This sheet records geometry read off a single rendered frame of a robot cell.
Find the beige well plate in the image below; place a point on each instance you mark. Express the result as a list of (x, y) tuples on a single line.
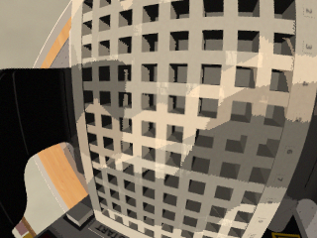
[(140, 74)]

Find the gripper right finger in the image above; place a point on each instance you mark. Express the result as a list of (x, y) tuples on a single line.
[(303, 184)]

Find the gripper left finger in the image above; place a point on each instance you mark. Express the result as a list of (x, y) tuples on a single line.
[(36, 112)]

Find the dark grey flat base plate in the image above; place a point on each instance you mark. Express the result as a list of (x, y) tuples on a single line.
[(306, 208)]

